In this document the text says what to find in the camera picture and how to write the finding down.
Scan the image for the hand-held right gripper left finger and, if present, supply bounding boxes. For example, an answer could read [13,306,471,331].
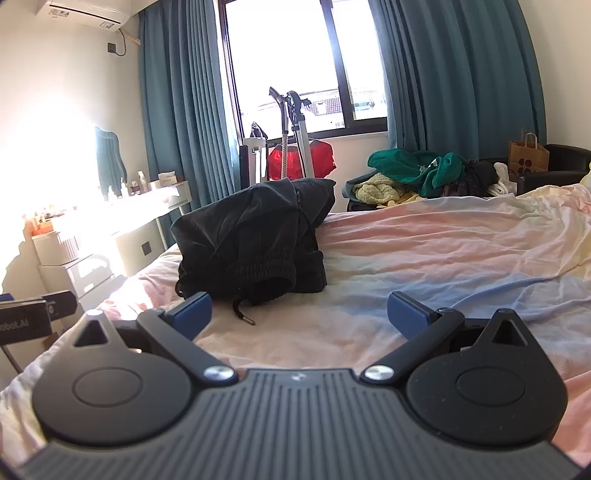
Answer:
[71,292,238,387]

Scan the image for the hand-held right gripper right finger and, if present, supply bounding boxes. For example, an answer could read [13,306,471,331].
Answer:
[361,292,528,385]

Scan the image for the black elastic waist pants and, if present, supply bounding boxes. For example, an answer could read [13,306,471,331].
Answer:
[171,178,337,326]

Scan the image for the dark clothes pile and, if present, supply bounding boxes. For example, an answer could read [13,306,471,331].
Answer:
[441,159,500,200]

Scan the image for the pastel rainbow duvet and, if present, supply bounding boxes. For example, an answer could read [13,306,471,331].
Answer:
[0,184,591,462]

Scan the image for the white drawer unit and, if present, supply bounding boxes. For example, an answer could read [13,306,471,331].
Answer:
[31,230,126,315]

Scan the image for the white vanity desk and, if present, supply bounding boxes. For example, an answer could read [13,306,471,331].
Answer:
[98,180,193,274]

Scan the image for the pale yellow knit cloth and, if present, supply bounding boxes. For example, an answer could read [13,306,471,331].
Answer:
[352,173,422,206]

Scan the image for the green garment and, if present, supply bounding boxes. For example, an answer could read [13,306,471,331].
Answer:
[368,148,468,197]

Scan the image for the white cloth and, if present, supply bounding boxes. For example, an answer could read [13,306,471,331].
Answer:
[488,161,519,195]

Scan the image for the white standing appliance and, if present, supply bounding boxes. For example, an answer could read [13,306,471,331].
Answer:
[239,121,269,186]

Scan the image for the red garment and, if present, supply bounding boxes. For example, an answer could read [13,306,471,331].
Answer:
[268,137,337,181]

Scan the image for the teal curtain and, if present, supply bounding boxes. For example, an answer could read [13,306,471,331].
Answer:
[369,0,551,158]
[137,0,242,228]

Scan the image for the brown paper bag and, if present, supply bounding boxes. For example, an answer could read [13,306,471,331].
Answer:
[508,130,550,175]

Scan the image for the garment steamer stand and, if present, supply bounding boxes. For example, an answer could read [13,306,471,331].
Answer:
[268,85,320,182]

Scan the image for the black sofa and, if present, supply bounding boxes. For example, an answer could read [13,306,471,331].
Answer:
[342,144,591,214]

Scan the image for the black framed window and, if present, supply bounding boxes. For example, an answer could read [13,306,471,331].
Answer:
[217,0,389,140]

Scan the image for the white air conditioner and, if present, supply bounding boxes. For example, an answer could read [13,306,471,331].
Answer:
[36,0,133,31]

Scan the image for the wavy frame mirror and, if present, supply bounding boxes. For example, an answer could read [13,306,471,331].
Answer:
[94,126,129,191]

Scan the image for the black power cable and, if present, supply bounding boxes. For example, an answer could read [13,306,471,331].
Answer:
[107,28,129,57]

